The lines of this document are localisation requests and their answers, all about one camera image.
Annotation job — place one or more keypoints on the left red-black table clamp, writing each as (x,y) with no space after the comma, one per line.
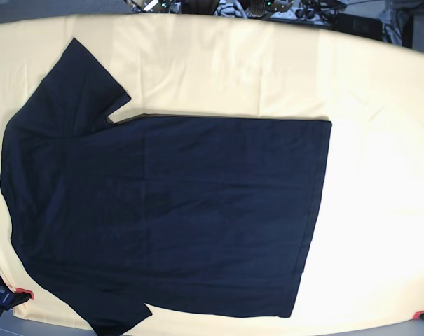
(12,298)

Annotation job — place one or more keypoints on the black box on floor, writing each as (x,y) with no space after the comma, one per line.
(365,27)

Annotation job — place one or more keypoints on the dark navy T-shirt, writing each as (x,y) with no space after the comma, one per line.
(194,214)

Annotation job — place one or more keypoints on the yellow table cloth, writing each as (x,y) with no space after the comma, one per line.
(365,267)

